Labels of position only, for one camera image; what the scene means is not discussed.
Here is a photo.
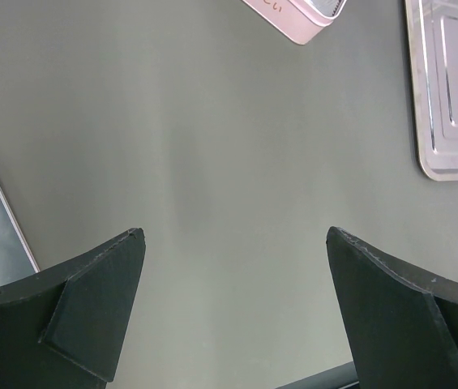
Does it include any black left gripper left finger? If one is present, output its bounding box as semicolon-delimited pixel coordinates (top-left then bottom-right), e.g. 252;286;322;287
0;228;145;388

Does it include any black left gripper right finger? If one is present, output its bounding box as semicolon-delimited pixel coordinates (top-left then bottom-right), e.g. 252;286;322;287
326;227;458;388

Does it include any pink chocolate tin box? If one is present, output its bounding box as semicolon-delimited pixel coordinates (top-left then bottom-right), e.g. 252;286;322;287
243;0;347;45

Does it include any steel tray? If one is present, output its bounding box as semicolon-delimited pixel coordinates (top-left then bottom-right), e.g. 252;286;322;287
404;1;458;182

